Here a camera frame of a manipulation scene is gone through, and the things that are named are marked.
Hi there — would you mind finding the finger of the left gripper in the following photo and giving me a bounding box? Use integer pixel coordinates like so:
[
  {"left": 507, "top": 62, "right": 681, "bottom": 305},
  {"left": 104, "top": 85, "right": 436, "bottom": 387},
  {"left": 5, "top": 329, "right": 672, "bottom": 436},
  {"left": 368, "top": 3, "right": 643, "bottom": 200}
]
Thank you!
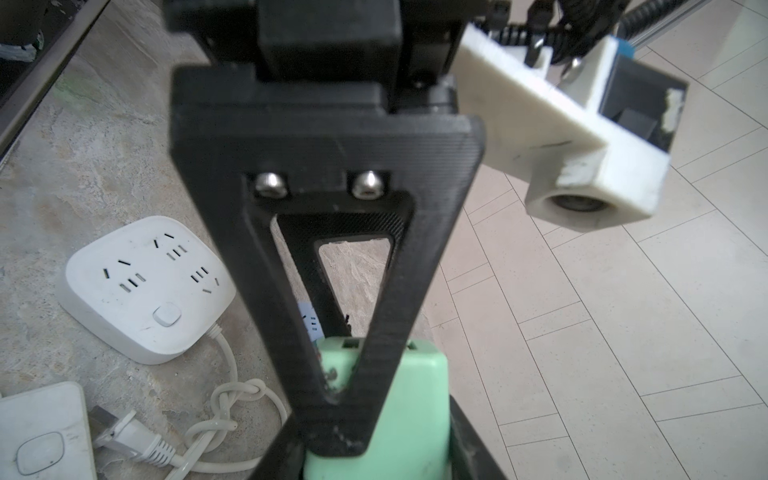
[
  {"left": 276, "top": 210, "right": 410, "bottom": 336},
  {"left": 170, "top": 66, "right": 485, "bottom": 457}
]

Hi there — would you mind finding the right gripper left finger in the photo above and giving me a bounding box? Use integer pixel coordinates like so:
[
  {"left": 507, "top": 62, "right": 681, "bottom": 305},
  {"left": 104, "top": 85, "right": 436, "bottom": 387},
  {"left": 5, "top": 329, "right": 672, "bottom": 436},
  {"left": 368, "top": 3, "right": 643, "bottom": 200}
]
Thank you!
[{"left": 248, "top": 415, "right": 306, "bottom": 480}]

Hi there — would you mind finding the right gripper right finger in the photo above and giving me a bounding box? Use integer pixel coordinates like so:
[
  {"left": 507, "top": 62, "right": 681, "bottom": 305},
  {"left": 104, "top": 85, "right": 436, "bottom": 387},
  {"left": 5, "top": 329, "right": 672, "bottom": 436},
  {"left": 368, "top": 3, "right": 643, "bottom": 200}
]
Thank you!
[{"left": 449, "top": 396, "right": 506, "bottom": 480}]

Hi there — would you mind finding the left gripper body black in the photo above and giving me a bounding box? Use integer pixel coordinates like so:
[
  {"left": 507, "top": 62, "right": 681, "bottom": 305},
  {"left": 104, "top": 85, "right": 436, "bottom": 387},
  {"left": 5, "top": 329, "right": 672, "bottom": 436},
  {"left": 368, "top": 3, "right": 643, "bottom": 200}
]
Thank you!
[{"left": 161, "top": 1, "right": 510, "bottom": 113}]

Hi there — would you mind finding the green plug adapter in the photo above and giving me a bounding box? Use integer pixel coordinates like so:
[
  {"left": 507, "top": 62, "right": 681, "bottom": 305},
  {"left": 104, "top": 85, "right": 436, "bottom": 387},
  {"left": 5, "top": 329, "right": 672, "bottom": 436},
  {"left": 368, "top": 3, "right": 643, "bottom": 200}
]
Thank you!
[{"left": 303, "top": 339, "right": 450, "bottom": 479}]

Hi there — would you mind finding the white long power strip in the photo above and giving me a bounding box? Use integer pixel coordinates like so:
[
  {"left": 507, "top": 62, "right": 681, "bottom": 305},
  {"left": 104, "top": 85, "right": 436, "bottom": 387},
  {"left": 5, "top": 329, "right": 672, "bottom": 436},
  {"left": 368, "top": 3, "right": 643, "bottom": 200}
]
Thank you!
[{"left": 1, "top": 381, "right": 97, "bottom": 479}]

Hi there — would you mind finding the blue square power socket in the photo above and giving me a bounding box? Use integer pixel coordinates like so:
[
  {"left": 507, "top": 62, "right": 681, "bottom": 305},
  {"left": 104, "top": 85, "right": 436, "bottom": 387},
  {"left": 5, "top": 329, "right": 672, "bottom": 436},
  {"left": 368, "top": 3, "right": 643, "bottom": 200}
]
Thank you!
[{"left": 298, "top": 301, "right": 325, "bottom": 343}]

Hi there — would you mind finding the white square power socket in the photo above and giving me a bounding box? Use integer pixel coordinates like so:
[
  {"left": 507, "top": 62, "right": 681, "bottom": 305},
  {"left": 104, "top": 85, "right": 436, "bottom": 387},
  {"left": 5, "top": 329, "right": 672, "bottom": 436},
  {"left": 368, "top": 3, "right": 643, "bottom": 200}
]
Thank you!
[{"left": 56, "top": 216, "right": 236, "bottom": 365}]

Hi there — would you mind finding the white socket knotted cable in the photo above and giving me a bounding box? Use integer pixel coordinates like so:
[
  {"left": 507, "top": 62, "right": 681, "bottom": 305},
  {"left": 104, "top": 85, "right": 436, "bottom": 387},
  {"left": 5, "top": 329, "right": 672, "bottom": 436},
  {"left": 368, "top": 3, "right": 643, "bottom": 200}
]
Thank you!
[{"left": 88, "top": 323, "right": 290, "bottom": 480}]

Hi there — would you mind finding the aluminium rail frame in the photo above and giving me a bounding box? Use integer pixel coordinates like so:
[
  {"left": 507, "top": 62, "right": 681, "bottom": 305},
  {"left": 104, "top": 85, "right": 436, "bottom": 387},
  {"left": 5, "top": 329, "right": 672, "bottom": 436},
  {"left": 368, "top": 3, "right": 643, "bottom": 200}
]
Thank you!
[{"left": 1, "top": 0, "right": 108, "bottom": 156}]

